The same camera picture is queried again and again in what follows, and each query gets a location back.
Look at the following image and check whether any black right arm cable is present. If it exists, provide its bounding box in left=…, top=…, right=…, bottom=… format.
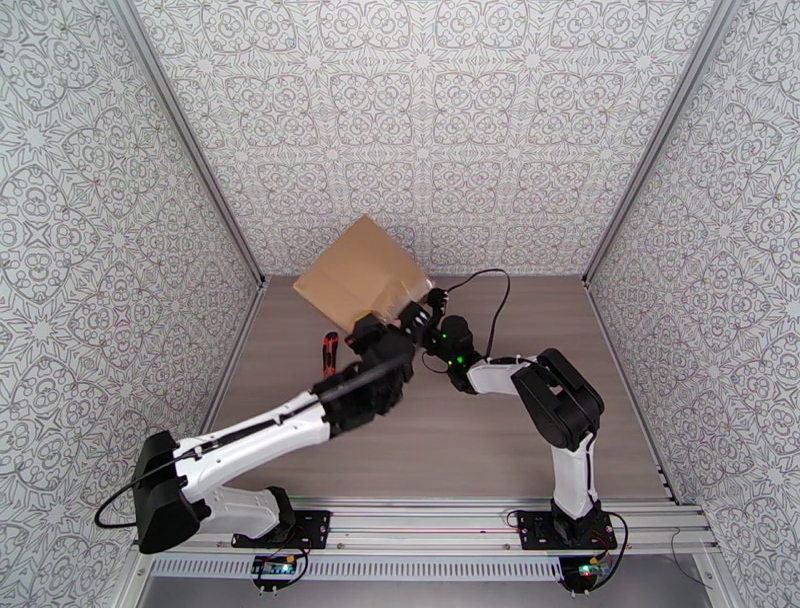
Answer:
left=444, top=268, right=598, bottom=501

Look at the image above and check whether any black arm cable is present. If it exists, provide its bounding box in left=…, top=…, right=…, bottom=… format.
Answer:
left=444, top=268, right=598, bottom=501
left=94, top=359, right=411, bottom=533

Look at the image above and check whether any red black utility knife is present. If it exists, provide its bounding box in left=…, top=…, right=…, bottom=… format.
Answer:
left=320, top=331, right=341, bottom=378

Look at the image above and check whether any aluminium mounting rail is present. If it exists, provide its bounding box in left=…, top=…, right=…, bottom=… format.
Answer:
left=129, top=496, right=720, bottom=559

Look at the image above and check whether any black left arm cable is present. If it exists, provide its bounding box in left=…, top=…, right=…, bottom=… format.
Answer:
left=94, top=359, right=411, bottom=533

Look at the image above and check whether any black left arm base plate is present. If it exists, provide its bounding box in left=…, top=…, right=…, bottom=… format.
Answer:
left=232, top=509, right=333, bottom=551

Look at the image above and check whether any aluminium table edge strip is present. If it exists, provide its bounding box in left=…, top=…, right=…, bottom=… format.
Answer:
left=581, top=277, right=683, bottom=506
left=168, top=277, right=271, bottom=508

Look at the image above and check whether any aluminium corner post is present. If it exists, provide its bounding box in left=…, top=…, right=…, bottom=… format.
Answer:
left=107, top=0, right=269, bottom=290
left=581, top=0, right=738, bottom=290

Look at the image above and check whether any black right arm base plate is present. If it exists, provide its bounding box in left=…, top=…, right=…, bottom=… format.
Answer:
left=517, top=509, right=618, bottom=551

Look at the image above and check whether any brown cardboard express box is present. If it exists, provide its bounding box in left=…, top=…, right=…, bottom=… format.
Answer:
left=293, top=214, right=434, bottom=333

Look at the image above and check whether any perforated metal vent strip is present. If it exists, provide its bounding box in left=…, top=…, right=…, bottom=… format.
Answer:
left=149, top=557, right=567, bottom=581

